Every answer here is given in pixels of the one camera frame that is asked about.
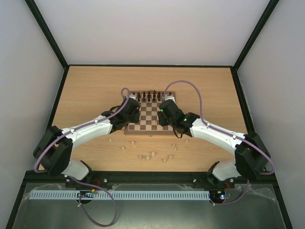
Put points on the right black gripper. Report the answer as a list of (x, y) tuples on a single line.
[(162, 118)]

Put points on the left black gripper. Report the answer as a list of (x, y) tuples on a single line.
[(137, 118)]

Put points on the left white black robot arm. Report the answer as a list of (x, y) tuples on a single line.
[(53, 152)]

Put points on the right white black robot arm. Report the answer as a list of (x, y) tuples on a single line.
[(250, 153)]

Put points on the wooden chess board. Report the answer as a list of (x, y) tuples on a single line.
[(148, 116)]

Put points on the metal front plate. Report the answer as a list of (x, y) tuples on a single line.
[(257, 209)]

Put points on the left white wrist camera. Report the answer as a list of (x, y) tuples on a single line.
[(132, 96)]

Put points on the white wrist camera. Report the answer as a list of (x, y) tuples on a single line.
[(168, 97), (132, 96)]

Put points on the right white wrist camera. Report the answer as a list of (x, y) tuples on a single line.
[(168, 97)]

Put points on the black aluminium mounting rail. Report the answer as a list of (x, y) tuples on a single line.
[(106, 179)]

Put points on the light blue slotted cable duct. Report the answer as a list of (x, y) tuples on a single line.
[(119, 195)]

